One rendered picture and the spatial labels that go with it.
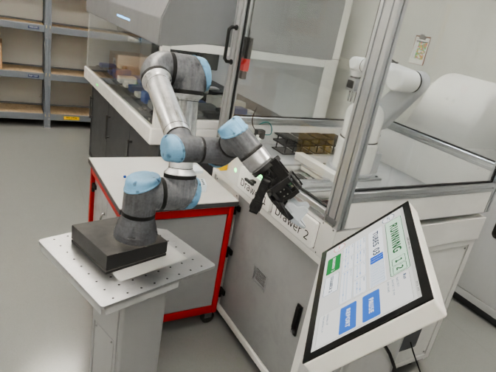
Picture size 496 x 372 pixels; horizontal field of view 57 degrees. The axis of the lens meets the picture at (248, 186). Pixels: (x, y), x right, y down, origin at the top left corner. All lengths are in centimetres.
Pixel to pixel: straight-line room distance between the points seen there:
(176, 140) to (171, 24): 142
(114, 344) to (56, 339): 74
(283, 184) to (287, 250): 78
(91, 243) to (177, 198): 32
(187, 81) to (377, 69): 62
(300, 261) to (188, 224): 58
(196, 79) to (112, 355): 104
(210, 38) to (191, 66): 113
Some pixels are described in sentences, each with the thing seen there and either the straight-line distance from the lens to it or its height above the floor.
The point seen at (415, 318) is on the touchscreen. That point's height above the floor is 115.
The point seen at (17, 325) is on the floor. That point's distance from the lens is 260.
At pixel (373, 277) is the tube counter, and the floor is 110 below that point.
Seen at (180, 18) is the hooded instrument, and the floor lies 151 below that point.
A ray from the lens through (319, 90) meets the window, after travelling 178.
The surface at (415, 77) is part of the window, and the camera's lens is 170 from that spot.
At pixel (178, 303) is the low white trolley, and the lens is 241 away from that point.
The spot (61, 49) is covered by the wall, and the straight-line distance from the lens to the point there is 594.
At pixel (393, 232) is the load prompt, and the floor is 115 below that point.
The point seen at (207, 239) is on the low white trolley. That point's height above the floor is 55.
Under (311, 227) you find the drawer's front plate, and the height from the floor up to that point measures 90.
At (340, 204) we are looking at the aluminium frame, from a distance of 166.
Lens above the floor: 164
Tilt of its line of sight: 21 degrees down
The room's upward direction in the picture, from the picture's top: 11 degrees clockwise
